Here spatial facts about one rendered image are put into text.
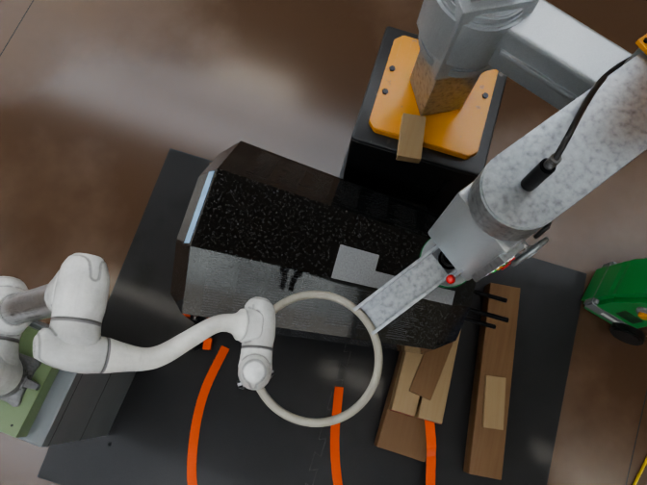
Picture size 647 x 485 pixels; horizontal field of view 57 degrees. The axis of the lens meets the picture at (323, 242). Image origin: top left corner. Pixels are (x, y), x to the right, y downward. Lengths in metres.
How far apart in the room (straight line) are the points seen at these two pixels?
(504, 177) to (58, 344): 1.24
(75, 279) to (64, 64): 2.32
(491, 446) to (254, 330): 1.61
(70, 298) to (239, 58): 2.30
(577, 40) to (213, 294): 1.63
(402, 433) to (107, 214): 1.92
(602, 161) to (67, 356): 1.49
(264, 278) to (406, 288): 0.57
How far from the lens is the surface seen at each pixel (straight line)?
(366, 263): 2.38
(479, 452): 3.16
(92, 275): 1.76
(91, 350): 1.74
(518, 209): 1.61
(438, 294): 2.40
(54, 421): 2.52
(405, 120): 2.63
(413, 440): 3.06
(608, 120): 1.81
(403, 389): 2.94
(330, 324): 2.48
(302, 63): 3.69
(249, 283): 2.43
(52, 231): 3.52
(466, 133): 2.72
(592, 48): 2.19
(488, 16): 2.07
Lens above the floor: 3.14
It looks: 75 degrees down
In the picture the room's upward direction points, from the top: 9 degrees clockwise
